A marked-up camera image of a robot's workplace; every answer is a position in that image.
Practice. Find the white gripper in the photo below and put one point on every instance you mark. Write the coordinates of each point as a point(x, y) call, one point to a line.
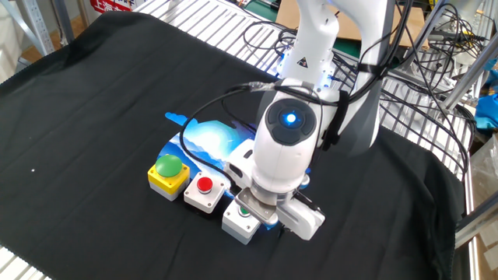
point(303, 219)

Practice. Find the white box small green button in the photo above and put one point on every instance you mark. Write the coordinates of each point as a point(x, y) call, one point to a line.
point(237, 231)

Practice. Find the white box red button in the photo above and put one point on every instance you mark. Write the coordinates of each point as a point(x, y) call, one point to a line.
point(205, 184)

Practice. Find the yellow box large green button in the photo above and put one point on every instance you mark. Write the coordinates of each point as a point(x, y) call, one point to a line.
point(168, 166)

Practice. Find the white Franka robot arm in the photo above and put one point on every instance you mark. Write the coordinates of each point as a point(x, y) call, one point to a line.
point(280, 163)

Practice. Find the clear plastic bag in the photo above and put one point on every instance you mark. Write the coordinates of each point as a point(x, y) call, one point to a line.
point(486, 167)

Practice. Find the cardboard box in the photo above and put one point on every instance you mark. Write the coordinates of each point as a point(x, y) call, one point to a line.
point(350, 27)

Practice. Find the black cloth with blue print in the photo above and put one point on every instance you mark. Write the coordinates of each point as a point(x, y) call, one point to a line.
point(78, 136)

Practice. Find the red and white sign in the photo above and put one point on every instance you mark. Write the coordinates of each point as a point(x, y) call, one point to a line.
point(111, 5)

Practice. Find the grey perforated shelf upright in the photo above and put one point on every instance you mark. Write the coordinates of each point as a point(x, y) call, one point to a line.
point(37, 27)

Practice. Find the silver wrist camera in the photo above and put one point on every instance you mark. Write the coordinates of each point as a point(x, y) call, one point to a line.
point(254, 206)

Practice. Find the aluminium frame beam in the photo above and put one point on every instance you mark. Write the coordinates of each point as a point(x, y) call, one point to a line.
point(424, 31)
point(478, 223)
point(467, 75)

